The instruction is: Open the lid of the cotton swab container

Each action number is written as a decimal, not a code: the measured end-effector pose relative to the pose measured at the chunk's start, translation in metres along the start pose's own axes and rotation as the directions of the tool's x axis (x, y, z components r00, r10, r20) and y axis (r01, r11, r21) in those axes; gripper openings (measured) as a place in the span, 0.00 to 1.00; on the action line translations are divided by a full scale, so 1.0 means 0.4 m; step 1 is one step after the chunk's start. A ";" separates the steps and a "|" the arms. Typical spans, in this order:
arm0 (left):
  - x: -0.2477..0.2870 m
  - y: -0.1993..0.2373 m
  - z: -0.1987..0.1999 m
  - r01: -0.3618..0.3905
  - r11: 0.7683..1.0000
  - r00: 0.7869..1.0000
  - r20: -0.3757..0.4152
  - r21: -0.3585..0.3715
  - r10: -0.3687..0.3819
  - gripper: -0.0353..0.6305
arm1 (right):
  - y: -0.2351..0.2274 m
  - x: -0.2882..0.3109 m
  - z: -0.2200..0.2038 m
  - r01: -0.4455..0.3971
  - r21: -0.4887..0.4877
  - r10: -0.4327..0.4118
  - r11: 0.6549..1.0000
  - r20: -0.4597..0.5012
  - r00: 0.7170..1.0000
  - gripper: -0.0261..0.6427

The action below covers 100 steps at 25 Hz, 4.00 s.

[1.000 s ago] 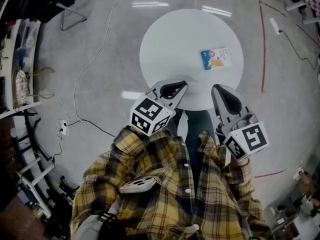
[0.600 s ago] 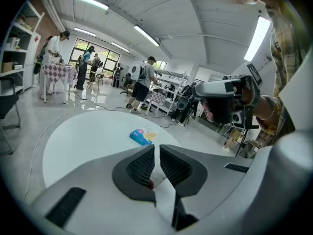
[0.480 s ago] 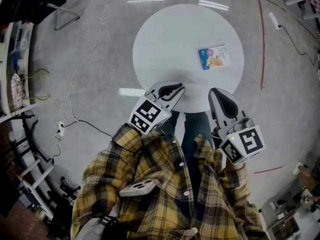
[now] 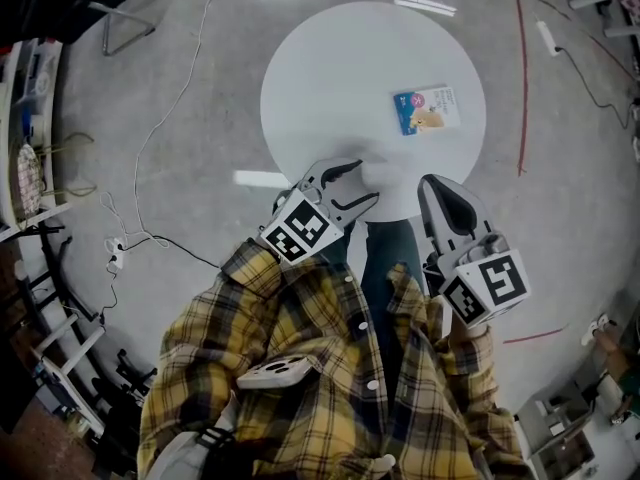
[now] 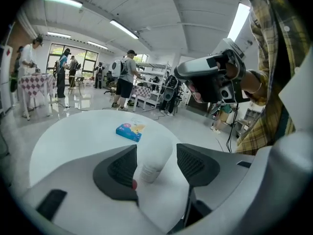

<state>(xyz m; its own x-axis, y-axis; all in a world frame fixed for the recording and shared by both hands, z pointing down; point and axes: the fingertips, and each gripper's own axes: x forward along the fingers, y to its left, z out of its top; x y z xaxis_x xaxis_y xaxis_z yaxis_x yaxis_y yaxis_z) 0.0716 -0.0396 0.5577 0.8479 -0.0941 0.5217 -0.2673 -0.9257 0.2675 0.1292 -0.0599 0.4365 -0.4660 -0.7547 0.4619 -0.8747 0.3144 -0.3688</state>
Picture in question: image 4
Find black power cable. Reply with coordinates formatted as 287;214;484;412
122;234;222;270
97;266;121;327
554;44;635;130

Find white power strip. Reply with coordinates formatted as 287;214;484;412
533;16;562;59
103;236;127;272

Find black undershirt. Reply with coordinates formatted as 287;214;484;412
368;292;404;387

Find black metal table frame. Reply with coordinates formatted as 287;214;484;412
13;220;101;325

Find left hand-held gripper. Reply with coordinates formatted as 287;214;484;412
258;159;381;269

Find clear plastic storage bin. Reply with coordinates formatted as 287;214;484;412
10;42;60;108

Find grey backpack strap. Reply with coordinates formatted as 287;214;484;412
143;390;242;480

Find black cantilever chair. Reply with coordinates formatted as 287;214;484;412
19;0;162;59

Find yellow-green hose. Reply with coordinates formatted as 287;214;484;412
22;131;97;203

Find white tube table leg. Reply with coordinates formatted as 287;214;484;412
37;325;107;375
29;312;81;354

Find short red floor tape line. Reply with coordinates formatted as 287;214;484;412
501;322;571;345

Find long white floor cable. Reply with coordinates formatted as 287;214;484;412
98;0;231;250

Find yellow plaid shirt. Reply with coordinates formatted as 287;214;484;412
137;240;532;480

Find person's right forearm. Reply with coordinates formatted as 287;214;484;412
433;312;500;404

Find grey open box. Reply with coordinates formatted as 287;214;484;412
516;381;597;475

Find blue and white snack packet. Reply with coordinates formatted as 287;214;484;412
392;84;463;138

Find dark red floor tape line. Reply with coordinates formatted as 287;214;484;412
514;0;637;83

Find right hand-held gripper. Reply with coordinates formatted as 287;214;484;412
417;174;531;329

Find pink checkered mesh bundle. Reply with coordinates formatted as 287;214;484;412
16;142;47;210

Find white smartphone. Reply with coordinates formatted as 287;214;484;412
235;355;310;392

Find black swivel chair base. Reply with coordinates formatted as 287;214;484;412
91;348;157;410

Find white shelf unit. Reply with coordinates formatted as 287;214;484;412
0;35;74;243

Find person's jeans leg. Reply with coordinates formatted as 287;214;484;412
359;217;427;299

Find person's left forearm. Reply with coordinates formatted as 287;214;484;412
164;237;301;349

